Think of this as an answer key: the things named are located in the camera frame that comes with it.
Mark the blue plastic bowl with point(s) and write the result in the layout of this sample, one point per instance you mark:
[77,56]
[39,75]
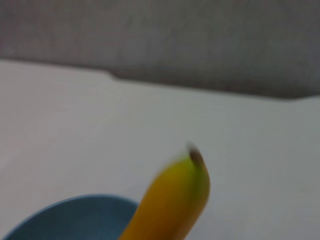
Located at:
[75,220]

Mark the yellow banana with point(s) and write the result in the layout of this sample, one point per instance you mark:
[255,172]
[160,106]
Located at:
[170,200]

